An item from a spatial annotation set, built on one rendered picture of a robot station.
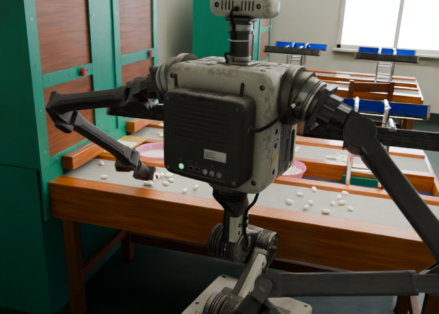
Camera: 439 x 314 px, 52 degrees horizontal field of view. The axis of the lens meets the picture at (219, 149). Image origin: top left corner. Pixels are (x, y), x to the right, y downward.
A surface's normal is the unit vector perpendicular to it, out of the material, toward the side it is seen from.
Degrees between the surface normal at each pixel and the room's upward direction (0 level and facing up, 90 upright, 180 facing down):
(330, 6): 90
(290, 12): 90
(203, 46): 90
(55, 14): 90
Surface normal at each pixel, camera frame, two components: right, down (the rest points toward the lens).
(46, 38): 0.96, 0.12
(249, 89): -0.49, 0.27
